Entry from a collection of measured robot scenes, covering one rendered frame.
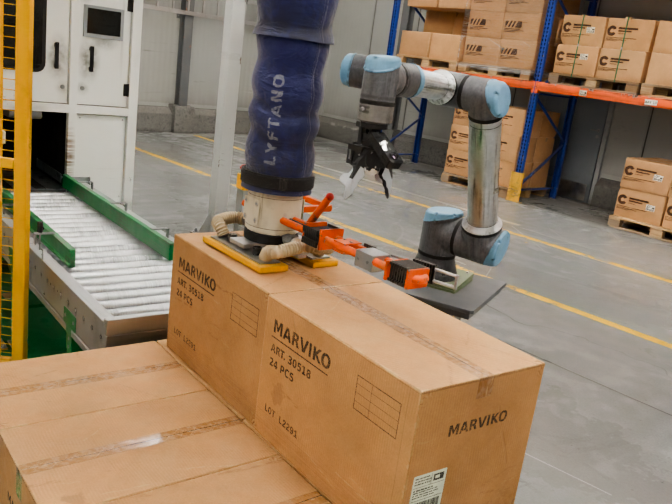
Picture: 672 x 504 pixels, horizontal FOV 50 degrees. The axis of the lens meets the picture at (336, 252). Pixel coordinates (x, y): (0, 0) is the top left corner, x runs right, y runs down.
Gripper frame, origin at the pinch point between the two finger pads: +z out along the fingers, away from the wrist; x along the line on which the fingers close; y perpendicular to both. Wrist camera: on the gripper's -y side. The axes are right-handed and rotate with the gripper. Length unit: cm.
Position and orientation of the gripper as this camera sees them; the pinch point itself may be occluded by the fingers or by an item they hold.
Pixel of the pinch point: (368, 200)
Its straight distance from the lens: 189.0
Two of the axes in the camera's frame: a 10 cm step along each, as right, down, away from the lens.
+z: -1.3, 9.6, 2.6
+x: -7.9, 0.6, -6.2
